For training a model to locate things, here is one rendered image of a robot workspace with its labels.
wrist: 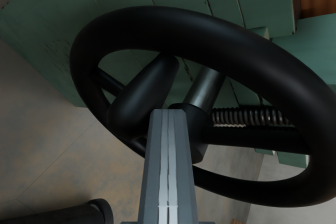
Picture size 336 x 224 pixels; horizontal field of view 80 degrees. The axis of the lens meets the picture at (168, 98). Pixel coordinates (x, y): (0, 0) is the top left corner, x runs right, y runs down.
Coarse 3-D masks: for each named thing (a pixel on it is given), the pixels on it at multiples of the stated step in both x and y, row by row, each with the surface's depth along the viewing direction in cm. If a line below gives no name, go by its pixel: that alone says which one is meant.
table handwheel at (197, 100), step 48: (96, 48) 15; (144, 48) 13; (192, 48) 11; (240, 48) 10; (96, 96) 25; (192, 96) 24; (288, 96) 11; (144, 144) 33; (192, 144) 19; (240, 144) 18; (288, 144) 15; (240, 192) 26; (288, 192) 20
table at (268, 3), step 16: (240, 0) 26; (256, 0) 26; (272, 0) 25; (288, 0) 24; (256, 16) 27; (272, 16) 26; (288, 16) 25; (256, 32) 27; (272, 32) 28; (288, 32) 27; (240, 96) 26; (256, 96) 25; (288, 160) 49; (304, 160) 46
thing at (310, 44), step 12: (300, 24) 27; (312, 24) 26; (324, 24) 25; (288, 36) 27; (300, 36) 26; (312, 36) 25; (324, 36) 24; (288, 48) 25; (300, 48) 24; (312, 48) 23; (324, 48) 22; (300, 60) 23; (312, 60) 22; (324, 60) 21; (324, 72) 20
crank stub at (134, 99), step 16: (160, 64) 12; (176, 64) 13; (144, 80) 11; (160, 80) 11; (128, 96) 10; (144, 96) 10; (160, 96) 11; (112, 112) 10; (128, 112) 10; (144, 112) 10; (112, 128) 10; (128, 128) 10; (144, 128) 10
